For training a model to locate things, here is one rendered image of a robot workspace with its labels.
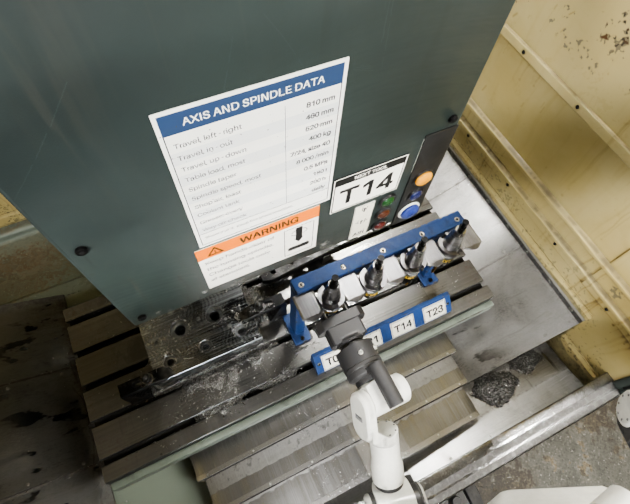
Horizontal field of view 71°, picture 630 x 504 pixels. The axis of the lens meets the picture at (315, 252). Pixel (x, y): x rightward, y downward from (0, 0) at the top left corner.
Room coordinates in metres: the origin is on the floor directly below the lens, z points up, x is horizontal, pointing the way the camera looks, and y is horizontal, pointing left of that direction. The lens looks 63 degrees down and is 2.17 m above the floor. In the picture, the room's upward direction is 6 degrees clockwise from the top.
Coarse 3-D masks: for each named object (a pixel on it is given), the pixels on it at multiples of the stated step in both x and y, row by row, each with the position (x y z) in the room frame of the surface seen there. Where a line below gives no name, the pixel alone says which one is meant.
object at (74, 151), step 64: (0, 0) 0.19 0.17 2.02; (64, 0) 0.21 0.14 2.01; (128, 0) 0.22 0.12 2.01; (192, 0) 0.24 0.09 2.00; (256, 0) 0.26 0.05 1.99; (320, 0) 0.29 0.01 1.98; (384, 0) 0.31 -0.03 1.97; (448, 0) 0.34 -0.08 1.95; (512, 0) 0.38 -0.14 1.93; (0, 64) 0.18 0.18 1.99; (64, 64) 0.20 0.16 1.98; (128, 64) 0.22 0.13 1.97; (192, 64) 0.24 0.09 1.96; (256, 64) 0.26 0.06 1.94; (320, 64) 0.29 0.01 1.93; (384, 64) 0.32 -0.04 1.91; (448, 64) 0.36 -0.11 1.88; (0, 128) 0.17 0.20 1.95; (64, 128) 0.19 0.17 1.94; (128, 128) 0.21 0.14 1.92; (384, 128) 0.33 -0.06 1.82; (0, 192) 0.16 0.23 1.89; (64, 192) 0.18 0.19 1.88; (128, 192) 0.20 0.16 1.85; (64, 256) 0.16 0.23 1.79; (128, 256) 0.18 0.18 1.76; (192, 256) 0.21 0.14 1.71
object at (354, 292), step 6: (342, 276) 0.43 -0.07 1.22; (348, 276) 0.44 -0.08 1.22; (354, 276) 0.44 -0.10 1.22; (342, 282) 0.42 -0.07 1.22; (348, 282) 0.42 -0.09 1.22; (354, 282) 0.42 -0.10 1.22; (342, 288) 0.40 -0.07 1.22; (348, 288) 0.41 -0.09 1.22; (354, 288) 0.41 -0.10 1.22; (360, 288) 0.41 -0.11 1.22; (348, 294) 0.39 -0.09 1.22; (354, 294) 0.39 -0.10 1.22; (360, 294) 0.39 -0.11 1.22; (348, 300) 0.38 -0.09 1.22; (354, 300) 0.38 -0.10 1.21; (360, 300) 0.38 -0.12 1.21
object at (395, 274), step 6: (390, 258) 0.49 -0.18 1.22; (396, 258) 0.50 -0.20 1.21; (384, 264) 0.48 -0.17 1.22; (390, 264) 0.48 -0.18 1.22; (396, 264) 0.48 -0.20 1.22; (384, 270) 0.46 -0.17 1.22; (390, 270) 0.46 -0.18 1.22; (396, 270) 0.46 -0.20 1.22; (402, 270) 0.47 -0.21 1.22; (390, 276) 0.45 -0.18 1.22; (396, 276) 0.45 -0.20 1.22; (402, 276) 0.45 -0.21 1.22; (390, 282) 0.43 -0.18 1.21; (396, 282) 0.43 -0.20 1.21
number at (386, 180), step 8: (376, 176) 0.33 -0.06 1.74; (384, 176) 0.34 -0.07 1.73; (392, 176) 0.34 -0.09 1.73; (360, 184) 0.32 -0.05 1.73; (368, 184) 0.33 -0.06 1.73; (376, 184) 0.33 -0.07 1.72; (384, 184) 0.34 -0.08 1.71; (392, 184) 0.35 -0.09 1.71; (360, 192) 0.32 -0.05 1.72; (368, 192) 0.33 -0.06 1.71; (376, 192) 0.33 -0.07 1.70
